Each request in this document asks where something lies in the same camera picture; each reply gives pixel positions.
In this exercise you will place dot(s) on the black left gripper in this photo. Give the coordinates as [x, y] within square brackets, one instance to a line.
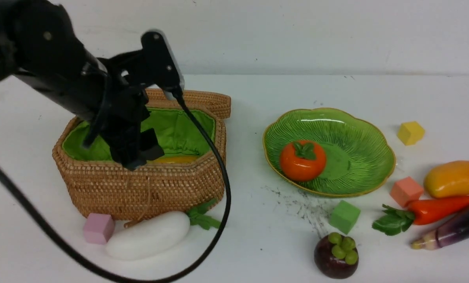
[118, 121]

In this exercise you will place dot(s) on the yellow banana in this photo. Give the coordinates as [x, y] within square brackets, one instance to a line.
[178, 159]

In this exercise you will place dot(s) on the white radish with leaves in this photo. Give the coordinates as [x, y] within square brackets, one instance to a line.
[152, 237]

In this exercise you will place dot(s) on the orange persimmon green calyx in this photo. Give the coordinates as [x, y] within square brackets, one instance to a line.
[302, 160]

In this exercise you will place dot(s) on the dark purple mangosteen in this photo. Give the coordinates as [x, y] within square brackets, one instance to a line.
[336, 256]

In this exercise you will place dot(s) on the orange carrot with leaves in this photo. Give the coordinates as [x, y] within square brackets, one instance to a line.
[419, 212]

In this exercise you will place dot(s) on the yellow orange mango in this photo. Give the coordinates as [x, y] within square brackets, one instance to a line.
[448, 180]

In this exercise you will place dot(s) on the purple eggplant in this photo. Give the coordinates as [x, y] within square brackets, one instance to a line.
[453, 231]

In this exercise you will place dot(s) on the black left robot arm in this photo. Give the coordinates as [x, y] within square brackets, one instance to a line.
[39, 46]

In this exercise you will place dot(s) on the woven wicker basket green lining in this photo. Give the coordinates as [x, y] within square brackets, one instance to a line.
[97, 184]

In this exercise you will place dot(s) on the pink foam cube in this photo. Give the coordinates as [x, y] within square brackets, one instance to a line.
[98, 228]

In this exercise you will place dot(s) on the green foam cube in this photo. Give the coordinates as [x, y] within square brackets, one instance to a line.
[344, 216]

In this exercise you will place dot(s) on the green ribbed glass plate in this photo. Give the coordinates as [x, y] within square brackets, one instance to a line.
[359, 158]

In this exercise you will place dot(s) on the orange foam cube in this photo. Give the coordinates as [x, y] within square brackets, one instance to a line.
[405, 191]

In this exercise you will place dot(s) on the yellow foam cube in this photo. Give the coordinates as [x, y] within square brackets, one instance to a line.
[410, 133]

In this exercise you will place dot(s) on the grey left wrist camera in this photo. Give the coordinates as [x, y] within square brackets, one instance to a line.
[153, 64]

